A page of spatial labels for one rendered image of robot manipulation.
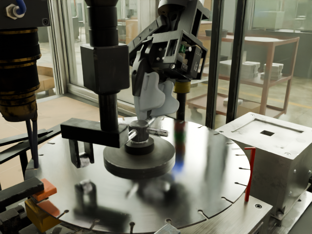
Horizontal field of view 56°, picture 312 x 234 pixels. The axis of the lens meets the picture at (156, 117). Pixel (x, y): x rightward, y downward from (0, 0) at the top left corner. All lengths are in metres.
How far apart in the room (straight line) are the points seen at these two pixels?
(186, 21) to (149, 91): 0.12
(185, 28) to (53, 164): 0.28
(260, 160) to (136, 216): 0.35
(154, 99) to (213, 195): 0.17
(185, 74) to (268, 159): 0.26
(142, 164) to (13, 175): 0.50
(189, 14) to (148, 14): 0.55
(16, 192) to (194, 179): 0.22
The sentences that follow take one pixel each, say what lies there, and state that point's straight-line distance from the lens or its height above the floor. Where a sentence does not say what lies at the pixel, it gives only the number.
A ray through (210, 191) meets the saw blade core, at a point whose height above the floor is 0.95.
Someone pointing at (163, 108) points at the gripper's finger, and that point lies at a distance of 0.48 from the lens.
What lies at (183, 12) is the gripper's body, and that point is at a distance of 0.49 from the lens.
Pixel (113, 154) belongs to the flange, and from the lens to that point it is 0.44.
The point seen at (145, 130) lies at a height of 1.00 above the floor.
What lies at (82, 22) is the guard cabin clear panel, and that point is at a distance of 1.37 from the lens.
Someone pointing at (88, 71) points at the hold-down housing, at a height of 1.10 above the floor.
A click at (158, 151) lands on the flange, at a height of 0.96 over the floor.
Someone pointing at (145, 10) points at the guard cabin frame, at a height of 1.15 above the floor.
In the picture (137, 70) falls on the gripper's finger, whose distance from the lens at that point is 0.46.
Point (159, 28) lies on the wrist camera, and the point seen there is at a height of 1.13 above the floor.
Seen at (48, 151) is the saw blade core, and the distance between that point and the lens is 0.50.
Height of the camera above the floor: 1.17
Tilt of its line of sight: 21 degrees down
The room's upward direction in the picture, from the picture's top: straight up
